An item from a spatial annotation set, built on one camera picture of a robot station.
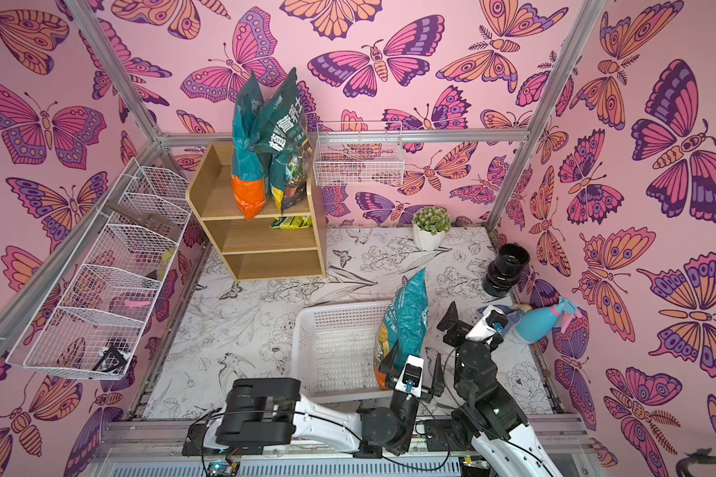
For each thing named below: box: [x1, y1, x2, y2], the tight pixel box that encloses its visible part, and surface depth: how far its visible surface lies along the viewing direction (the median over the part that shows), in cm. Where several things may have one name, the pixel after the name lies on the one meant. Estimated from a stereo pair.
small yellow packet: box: [268, 215, 314, 230], surface depth 98 cm
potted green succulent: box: [412, 205, 452, 252], surface depth 105 cm
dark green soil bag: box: [252, 67, 312, 214], surface depth 70 cm
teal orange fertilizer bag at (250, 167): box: [230, 71, 271, 221], surface depth 71 cm
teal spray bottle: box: [514, 297, 583, 343], surface depth 84 cm
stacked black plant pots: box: [482, 242, 532, 299], surface depth 95 cm
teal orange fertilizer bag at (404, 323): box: [374, 268, 429, 391], surface depth 70 cm
